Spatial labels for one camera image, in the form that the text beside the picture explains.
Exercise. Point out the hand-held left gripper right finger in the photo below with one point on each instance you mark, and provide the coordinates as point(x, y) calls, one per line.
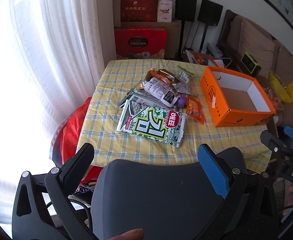
point(212, 167)

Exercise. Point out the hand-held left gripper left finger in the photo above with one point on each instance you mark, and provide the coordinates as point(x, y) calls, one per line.
point(76, 165)

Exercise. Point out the small orange sachet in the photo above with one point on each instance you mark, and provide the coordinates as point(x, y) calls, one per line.
point(194, 110)

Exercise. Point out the orange cardboard box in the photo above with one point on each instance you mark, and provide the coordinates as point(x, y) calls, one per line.
point(216, 105)

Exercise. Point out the large green snack packet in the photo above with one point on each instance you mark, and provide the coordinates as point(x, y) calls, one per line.
point(151, 127)

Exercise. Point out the green white candy packet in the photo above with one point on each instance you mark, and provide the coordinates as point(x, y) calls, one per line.
point(185, 73)
point(182, 88)

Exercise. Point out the white pouch with purple cap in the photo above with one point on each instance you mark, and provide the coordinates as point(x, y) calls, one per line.
point(159, 90)

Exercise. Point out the gold biscuit packet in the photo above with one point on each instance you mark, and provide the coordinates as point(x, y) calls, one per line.
point(167, 76)

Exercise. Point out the person's right hand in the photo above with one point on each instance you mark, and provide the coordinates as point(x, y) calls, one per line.
point(290, 197)

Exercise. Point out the person's left hand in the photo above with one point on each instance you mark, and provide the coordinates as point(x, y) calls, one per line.
point(129, 235)

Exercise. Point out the red plastic bag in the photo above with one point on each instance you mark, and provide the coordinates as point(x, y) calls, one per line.
point(74, 130)

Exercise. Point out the yellow plaid tablecloth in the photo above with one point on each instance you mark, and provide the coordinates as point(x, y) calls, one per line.
point(106, 135)

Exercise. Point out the beige sofa cushion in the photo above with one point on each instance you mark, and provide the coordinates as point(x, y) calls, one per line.
point(291, 65)
point(254, 40)

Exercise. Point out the green black radio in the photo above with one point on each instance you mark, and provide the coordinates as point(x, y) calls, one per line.
point(250, 63)

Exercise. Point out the teal grey gadget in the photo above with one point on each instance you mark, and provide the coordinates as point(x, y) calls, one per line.
point(206, 61)

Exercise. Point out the orange clip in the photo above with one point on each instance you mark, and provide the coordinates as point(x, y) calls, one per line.
point(198, 58)

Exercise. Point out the small open cardboard box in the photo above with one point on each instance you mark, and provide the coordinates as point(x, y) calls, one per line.
point(190, 57)

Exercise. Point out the white curtain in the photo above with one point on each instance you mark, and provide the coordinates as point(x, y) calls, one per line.
point(49, 55)

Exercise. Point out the white electronic device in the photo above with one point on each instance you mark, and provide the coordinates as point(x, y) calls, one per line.
point(214, 50)

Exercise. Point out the brown wooden sofa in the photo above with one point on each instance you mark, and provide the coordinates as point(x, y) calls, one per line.
point(224, 30)

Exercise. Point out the brown cardboard box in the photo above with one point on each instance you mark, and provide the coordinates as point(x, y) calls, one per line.
point(173, 40)

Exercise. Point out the red gift bag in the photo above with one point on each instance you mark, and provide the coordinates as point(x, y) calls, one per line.
point(141, 37)

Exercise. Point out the pink white box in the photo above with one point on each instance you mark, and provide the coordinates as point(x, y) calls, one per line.
point(165, 10)

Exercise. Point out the dark red gift box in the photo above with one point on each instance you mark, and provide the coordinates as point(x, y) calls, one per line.
point(139, 7)

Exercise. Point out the framed wall picture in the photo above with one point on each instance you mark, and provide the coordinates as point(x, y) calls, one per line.
point(281, 2)

